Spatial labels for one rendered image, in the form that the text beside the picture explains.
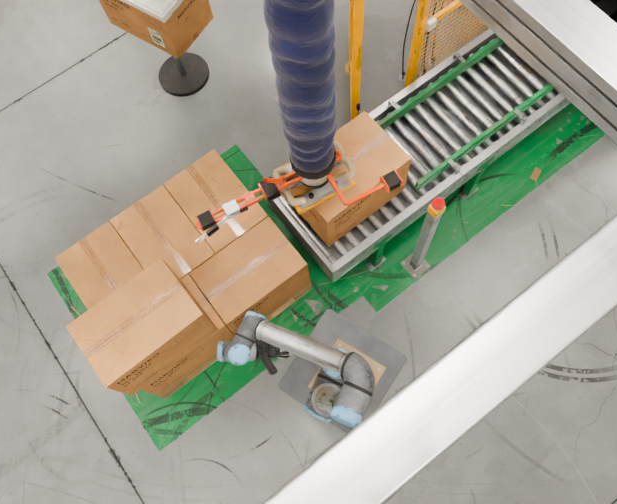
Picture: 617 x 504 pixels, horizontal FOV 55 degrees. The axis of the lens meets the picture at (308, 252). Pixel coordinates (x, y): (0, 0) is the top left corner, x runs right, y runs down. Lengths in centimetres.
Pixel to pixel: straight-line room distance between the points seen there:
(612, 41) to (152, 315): 254
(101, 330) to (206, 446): 115
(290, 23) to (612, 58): 110
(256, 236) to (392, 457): 301
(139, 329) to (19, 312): 155
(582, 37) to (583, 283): 51
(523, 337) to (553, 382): 341
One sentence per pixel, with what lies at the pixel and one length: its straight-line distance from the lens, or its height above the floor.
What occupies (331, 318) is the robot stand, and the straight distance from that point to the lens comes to 323.
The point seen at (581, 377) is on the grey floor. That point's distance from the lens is 422.
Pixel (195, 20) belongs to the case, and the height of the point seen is 76.
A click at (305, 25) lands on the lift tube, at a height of 238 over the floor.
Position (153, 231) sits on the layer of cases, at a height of 54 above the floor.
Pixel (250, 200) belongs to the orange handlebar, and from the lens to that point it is 297.
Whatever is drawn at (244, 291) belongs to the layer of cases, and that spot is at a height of 54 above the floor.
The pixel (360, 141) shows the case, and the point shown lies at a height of 95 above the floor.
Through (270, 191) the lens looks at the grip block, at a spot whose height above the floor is 122.
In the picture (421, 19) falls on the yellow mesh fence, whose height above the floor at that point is 111.
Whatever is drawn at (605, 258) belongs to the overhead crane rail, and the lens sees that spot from 79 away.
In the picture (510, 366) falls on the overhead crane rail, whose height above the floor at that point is 321.
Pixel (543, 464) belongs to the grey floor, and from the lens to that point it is 409.
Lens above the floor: 390
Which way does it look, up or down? 71 degrees down
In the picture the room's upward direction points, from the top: 9 degrees counter-clockwise
